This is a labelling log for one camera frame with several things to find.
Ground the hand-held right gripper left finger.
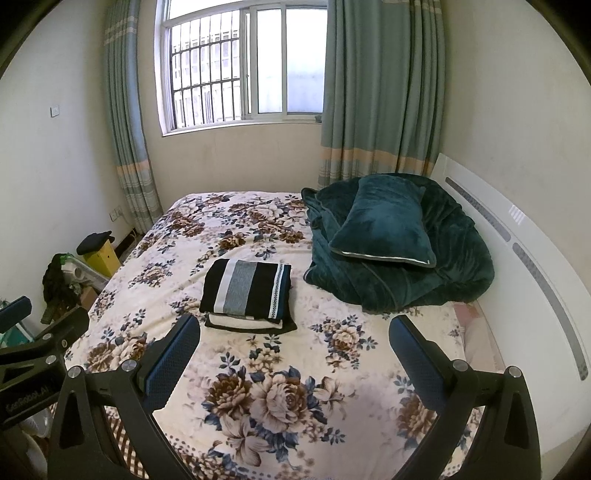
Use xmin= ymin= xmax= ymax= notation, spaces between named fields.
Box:
xmin=48 ymin=314 xmax=201 ymax=480

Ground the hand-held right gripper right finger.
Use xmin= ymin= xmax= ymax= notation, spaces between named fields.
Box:
xmin=388 ymin=315 xmax=541 ymax=480

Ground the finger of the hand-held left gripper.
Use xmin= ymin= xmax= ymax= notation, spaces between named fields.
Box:
xmin=0 ymin=307 xmax=89 ymax=370
xmin=0 ymin=296 xmax=33 ymax=333

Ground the black striped sweater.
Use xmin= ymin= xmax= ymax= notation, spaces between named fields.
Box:
xmin=199 ymin=258 xmax=293 ymax=322

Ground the dark clothes pile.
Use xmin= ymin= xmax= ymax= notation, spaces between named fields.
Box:
xmin=41 ymin=253 xmax=77 ymax=324

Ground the white plastic container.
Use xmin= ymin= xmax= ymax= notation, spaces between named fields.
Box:
xmin=65 ymin=256 xmax=114 ymax=296

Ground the pink cloth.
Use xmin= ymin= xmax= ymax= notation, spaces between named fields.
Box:
xmin=455 ymin=302 xmax=506 ymax=374

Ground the dark green plush blanket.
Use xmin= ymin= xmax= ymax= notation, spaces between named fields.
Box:
xmin=301 ymin=173 xmax=496 ymax=315

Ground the yellow box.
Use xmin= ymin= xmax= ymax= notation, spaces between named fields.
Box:
xmin=81 ymin=240 xmax=122 ymax=280

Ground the white folded garment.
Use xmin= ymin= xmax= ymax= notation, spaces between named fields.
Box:
xmin=204 ymin=311 xmax=298 ymax=334

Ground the brown checked mattress pad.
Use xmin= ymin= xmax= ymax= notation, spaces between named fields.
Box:
xmin=104 ymin=406 xmax=158 ymax=480

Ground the black cloth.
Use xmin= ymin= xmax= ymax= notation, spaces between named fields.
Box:
xmin=76 ymin=231 xmax=114 ymax=256

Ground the dark green plush pillow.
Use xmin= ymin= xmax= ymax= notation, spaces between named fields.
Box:
xmin=328 ymin=176 xmax=437 ymax=269

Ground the white bed headboard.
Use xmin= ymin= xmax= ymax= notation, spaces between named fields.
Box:
xmin=429 ymin=152 xmax=591 ymax=384

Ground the floral bed sheet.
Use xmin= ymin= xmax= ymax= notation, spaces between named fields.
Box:
xmin=65 ymin=190 xmax=506 ymax=480

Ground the blue grey striped curtain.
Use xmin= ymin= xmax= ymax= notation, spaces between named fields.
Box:
xmin=318 ymin=0 xmax=447 ymax=189
xmin=104 ymin=0 xmax=164 ymax=236

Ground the metal window grille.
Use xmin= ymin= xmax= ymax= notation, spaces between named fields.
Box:
xmin=169 ymin=21 xmax=245 ymax=128

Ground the white framed window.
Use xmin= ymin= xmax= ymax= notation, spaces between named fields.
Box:
xmin=154 ymin=0 xmax=329 ymax=137

